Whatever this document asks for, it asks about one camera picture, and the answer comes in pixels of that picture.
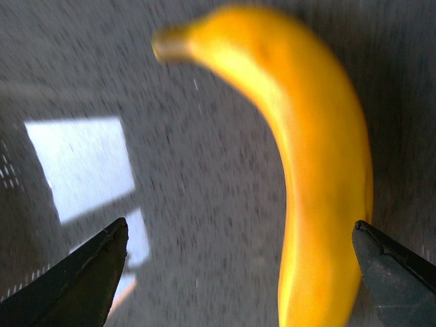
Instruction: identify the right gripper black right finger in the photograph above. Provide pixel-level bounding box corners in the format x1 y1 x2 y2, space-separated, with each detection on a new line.
352 220 435 326

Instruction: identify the yellow banana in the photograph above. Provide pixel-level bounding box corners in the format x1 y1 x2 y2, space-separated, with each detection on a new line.
152 5 373 326

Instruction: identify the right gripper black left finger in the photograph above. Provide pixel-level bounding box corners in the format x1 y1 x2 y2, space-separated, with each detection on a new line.
1 217 128 326

